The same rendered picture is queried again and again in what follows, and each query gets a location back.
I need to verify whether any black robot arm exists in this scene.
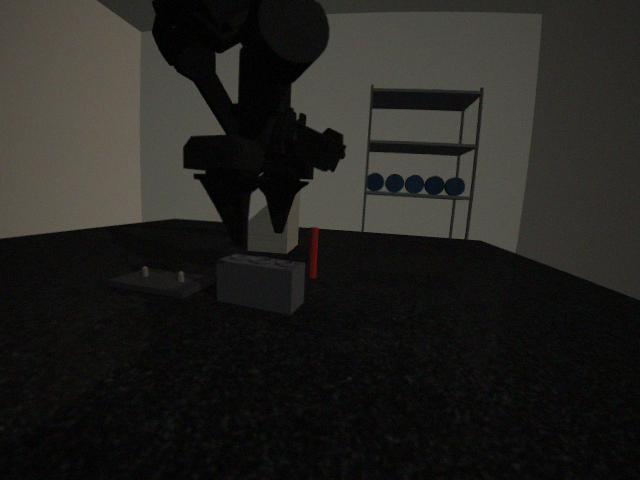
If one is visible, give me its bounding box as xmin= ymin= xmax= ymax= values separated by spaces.
xmin=152 ymin=0 xmax=347 ymax=172

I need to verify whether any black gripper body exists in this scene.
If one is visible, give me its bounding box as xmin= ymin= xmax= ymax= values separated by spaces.
xmin=183 ymin=90 xmax=314 ymax=181

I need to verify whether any red peg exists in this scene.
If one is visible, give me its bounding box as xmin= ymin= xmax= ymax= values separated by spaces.
xmin=307 ymin=227 xmax=319 ymax=279

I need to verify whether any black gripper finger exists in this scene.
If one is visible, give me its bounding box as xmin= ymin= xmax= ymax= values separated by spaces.
xmin=262 ymin=179 xmax=309 ymax=234
xmin=193 ymin=173 xmax=264 ymax=246

